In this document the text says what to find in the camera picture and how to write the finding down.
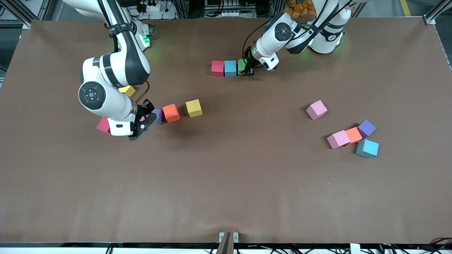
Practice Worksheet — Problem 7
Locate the red foam cube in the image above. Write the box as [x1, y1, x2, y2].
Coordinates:
[96, 117, 112, 135]
[211, 60, 225, 77]

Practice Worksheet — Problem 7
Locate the yellow foam cube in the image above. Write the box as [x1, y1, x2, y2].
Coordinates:
[118, 85, 136, 98]
[185, 99, 203, 117]

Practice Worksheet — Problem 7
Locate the orange foam cube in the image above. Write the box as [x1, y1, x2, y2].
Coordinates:
[162, 103, 180, 123]
[344, 127, 363, 146]

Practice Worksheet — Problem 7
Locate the bag of orange items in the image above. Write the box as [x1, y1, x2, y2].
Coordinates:
[281, 0, 318, 19]

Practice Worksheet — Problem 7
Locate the white power strip with plugs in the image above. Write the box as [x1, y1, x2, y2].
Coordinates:
[136, 0, 177, 20]

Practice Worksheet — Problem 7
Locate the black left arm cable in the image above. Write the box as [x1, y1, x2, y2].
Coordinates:
[242, 19, 272, 67]

